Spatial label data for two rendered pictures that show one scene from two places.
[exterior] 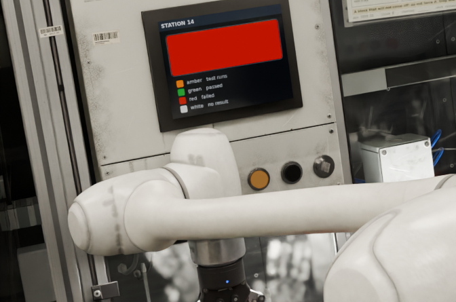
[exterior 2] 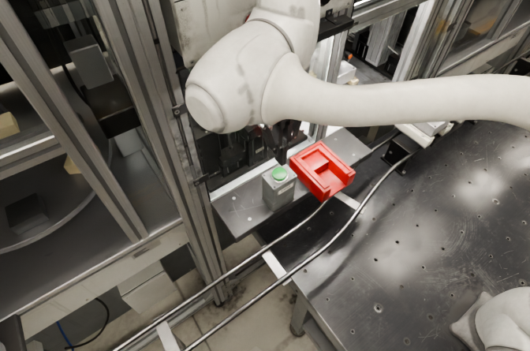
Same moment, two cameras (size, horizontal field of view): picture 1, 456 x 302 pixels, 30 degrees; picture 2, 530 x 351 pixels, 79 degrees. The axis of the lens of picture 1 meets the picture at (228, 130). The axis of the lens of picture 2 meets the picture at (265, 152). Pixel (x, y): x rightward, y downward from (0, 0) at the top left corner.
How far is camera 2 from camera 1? 90 cm
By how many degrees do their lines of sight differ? 46
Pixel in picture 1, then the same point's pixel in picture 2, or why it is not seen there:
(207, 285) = not seen: hidden behind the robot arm
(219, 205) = (380, 102)
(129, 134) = not seen: outside the picture
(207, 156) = (308, 7)
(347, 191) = (512, 89)
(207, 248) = not seen: hidden behind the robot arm
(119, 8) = not seen: outside the picture
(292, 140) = not seen: outside the picture
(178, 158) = (277, 8)
